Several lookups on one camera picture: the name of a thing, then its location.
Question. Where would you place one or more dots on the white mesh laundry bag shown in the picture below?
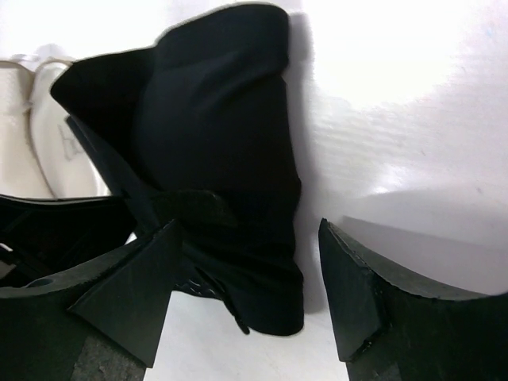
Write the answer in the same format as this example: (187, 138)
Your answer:
(40, 155)

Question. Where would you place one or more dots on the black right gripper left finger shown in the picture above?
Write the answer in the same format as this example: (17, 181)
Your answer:
(100, 320)

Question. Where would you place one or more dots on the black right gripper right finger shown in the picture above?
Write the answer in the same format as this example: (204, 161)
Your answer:
(390, 323)

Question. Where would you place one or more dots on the black bra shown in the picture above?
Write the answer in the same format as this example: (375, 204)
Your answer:
(193, 129)

